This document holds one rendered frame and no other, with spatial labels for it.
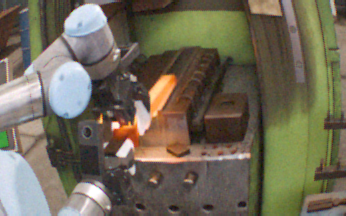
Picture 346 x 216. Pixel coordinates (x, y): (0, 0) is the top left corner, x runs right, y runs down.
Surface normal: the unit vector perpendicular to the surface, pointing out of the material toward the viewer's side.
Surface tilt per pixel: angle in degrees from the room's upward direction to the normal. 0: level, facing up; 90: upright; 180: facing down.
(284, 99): 90
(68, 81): 90
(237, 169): 90
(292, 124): 90
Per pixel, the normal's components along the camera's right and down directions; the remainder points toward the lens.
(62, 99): 0.48, 0.28
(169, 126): -0.24, 0.42
